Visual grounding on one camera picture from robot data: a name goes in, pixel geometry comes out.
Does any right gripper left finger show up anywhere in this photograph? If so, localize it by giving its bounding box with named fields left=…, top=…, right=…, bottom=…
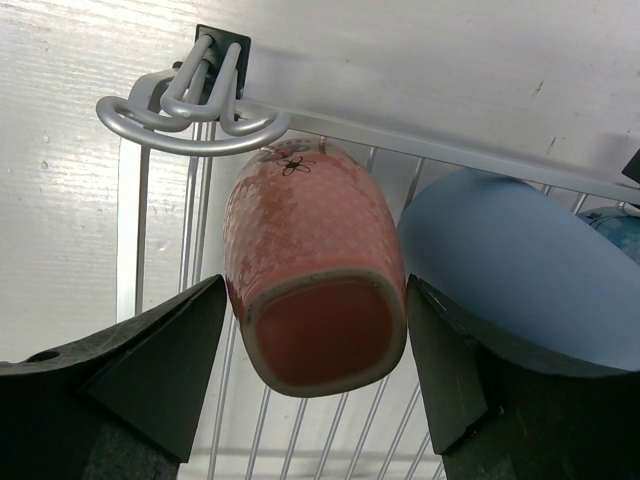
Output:
left=1, top=276, right=227, bottom=479

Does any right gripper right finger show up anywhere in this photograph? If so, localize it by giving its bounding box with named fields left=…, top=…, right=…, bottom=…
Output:
left=407, top=277, right=639, bottom=479

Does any plain blue cup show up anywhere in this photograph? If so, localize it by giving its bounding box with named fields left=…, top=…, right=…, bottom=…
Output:
left=398, top=169, right=639, bottom=371

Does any blue flowered mug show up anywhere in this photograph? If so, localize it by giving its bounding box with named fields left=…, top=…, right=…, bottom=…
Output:
left=577, top=204, right=639, bottom=275

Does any orange ceramic mug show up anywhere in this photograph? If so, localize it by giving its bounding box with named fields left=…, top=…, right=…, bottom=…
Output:
left=223, top=138, right=407, bottom=398

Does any white wire dish rack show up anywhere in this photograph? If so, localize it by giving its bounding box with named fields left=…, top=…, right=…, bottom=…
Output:
left=96, top=25, right=639, bottom=479

